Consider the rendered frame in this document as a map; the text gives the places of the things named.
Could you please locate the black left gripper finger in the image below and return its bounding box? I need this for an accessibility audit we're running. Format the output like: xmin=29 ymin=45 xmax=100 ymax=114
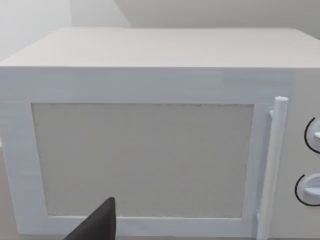
xmin=63 ymin=196 xmax=117 ymax=240

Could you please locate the pale microwave door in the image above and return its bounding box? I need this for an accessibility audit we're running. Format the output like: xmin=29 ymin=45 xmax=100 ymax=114
xmin=0 ymin=66 xmax=295 ymax=238

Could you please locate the pale microwave oven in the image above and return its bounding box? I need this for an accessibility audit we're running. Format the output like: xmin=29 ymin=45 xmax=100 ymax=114
xmin=0 ymin=27 xmax=320 ymax=240

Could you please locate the white microwave knob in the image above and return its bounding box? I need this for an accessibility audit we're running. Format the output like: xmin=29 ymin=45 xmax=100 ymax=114
xmin=294 ymin=173 xmax=320 ymax=207
xmin=303 ymin=116 xmax=320 ymax=154

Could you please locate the white microwave door handle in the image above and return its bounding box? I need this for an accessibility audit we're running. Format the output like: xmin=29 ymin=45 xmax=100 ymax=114
xmin=254 ymin=95 xmax=289 ymax=240

